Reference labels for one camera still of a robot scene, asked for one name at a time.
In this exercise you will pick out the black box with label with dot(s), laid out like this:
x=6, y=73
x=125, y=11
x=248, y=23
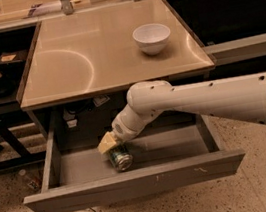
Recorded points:
x=13, y=58

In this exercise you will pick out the plastic bottle on floor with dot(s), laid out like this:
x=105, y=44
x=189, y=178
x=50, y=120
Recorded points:
x=30, y=180

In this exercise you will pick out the grey cabinet desk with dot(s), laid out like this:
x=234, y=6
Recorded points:
x=93, y=53

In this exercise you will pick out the white power adapter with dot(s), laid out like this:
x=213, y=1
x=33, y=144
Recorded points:
x=70, y=119

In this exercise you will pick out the open grey top drawer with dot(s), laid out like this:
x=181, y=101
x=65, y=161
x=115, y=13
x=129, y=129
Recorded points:
x=175, y=150

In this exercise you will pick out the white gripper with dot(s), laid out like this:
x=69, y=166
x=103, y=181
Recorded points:
x=122, y=130

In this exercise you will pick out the green soda can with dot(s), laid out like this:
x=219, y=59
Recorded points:
x=120, y=158

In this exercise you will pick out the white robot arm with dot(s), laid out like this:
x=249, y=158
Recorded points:
x=241, y=98

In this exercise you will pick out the white bowl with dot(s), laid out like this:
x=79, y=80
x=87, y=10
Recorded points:
x=151, y=38

